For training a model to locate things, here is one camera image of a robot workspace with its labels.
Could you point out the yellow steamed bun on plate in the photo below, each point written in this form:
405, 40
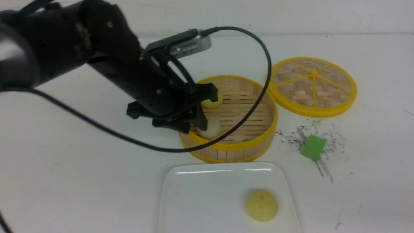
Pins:
261, 205

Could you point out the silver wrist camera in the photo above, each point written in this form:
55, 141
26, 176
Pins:
183, 44

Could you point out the bamboo steamer lid yellow rim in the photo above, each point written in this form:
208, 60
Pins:
312, 87

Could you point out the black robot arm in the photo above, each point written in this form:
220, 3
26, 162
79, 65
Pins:
37, 47

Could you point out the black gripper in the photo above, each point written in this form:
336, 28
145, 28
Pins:
168, 101

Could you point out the green cube block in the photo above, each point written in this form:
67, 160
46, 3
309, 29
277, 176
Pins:
313, 147

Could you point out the white square plate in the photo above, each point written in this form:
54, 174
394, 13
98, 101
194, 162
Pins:
211, 198

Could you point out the white steamed bun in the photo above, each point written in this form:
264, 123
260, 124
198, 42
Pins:
213, 129

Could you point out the yellow steamed bun in steamer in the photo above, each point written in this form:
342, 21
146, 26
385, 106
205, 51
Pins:
213, 105

